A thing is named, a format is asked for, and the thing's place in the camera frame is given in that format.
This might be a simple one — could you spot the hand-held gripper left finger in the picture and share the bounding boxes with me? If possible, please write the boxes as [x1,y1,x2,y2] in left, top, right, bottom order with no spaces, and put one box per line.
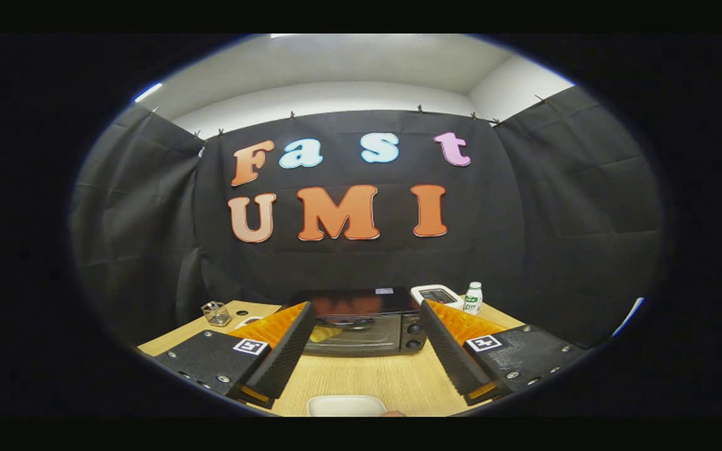
[154,301,316,411]

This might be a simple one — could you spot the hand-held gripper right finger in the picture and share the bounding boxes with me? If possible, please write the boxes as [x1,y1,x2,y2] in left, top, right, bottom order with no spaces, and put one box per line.
[419,299,590,407]

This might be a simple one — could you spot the black toaster oven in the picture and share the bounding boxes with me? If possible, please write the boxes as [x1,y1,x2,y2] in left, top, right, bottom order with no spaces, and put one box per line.
[289,287,427,358]

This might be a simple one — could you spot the white toaster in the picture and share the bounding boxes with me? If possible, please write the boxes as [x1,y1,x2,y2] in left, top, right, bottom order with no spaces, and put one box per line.
[410,284,465,311]

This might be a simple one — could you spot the white plastic bottle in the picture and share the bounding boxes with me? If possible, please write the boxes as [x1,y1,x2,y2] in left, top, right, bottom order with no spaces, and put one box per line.
[463,281,484,314]

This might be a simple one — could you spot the white plate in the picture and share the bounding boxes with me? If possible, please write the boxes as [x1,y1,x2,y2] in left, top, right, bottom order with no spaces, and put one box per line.
[306,395,388,417]

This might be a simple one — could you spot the wire mesh holder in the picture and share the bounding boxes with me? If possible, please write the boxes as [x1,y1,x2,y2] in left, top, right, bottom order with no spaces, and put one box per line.
[202,301,233,328]

